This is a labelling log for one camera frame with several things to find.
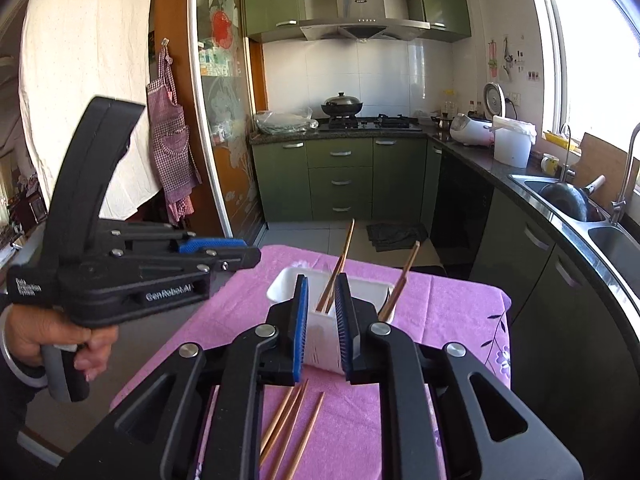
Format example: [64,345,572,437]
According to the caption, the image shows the kitchen window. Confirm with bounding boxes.
[535,0,640,151]

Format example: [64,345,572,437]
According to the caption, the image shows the white hanging sheet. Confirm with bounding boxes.
[19,0,156,218]

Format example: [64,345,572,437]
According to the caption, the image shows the black gas stove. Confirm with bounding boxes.
[317,115,423,132]

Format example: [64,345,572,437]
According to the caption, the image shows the pink floral tablecloth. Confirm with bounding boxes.
[110,244,513,480]

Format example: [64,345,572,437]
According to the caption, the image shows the green lower cabinets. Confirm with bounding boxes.
[250,135,640,480]

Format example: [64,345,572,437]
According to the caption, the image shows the round white cooker lid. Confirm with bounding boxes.
[482,82,510,122]

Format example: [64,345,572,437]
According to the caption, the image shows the steel faucet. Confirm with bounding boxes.
[611,121,640,226]

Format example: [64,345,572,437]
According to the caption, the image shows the person's left hand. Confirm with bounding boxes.
[0,304,121,386]

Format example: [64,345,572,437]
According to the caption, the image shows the wooden chopstick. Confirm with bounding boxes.
[320,257,348,315]
[259,386,295,454]
[260,384,303,467]
[378,241,421,322]
[272,380,309,480]
[316,218,356,313]
[286,391,326,480]

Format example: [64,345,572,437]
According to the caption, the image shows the checkered apron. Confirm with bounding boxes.
[146,37,202,225]

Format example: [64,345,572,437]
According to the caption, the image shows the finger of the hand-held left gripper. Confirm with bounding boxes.
[102,224,249,257]
[112,246,262,275]

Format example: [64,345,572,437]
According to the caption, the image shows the steel range hood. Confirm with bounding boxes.
[298,0,431,43]

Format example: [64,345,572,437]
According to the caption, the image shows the dark floor mat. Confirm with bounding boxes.
[366,222,430,252]

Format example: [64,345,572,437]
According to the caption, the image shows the wooden cutting board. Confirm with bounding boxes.
[575,132,640,201]

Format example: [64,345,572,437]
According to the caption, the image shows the steel double sink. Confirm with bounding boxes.
[507,172,640,306]

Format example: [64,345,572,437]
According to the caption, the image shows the black wok with lid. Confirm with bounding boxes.
[321,92,364,117]

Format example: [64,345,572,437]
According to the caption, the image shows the yellow tray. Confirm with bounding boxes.
[542,130,581,151]

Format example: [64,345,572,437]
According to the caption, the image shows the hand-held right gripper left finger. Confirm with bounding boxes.
[67,274,311,480]

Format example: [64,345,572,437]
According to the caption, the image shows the silver bangle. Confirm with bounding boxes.
[0,322,48,389]

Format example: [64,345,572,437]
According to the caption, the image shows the white plastic bucket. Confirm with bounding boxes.
[492,115,537,168]

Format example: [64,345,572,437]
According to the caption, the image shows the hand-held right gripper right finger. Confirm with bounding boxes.
[334,272,583,480]

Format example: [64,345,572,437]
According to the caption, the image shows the clear plastic bag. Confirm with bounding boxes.
[254,108,319,136]

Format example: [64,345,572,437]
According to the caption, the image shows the black wok with handle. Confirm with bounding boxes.
[537,175,607,223]

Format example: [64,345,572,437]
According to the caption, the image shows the white plastic utensil holder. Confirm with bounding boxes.
[266,266,396,381]

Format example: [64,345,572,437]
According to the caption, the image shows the white rice cooker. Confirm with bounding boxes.
[449,113,496,147]

